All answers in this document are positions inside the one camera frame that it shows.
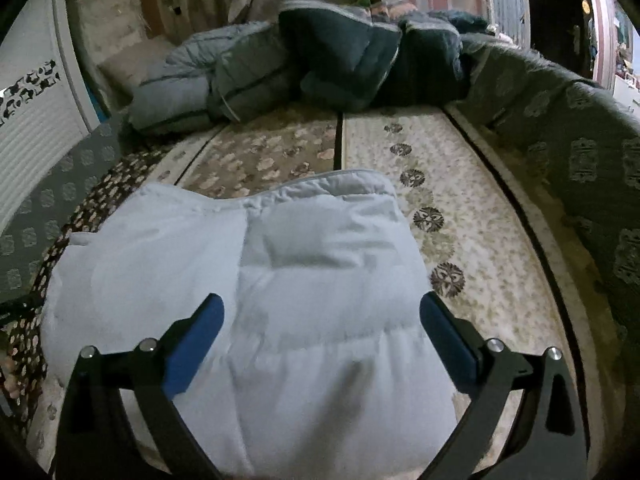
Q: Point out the grey medallion bed cover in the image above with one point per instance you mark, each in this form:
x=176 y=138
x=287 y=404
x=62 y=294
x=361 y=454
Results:
x=575 y=150

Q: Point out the beige pillow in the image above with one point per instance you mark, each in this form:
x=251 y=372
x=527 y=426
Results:
x=135 y=62

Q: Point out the cream patterned pillow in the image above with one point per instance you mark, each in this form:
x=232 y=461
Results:
x=110 y=12

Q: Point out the dark door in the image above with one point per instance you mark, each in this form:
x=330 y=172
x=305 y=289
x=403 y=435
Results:
x=555 y=15

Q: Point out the dark teal quilt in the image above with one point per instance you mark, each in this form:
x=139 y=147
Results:
x=360 y=55

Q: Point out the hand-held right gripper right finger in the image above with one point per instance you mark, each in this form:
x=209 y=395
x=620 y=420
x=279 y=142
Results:
x=442 y=337

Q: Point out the white padded jacket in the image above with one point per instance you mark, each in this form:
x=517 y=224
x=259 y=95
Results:
x=280 y=285

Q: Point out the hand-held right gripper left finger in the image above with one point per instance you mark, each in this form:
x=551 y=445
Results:
x=192 y=347

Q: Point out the grey folded quilt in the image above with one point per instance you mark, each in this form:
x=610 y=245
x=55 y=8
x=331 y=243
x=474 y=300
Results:
x=210 y=75

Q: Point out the brown floral patterned blanket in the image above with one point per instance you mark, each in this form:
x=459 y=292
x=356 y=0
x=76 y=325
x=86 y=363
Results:
x=480 y=220

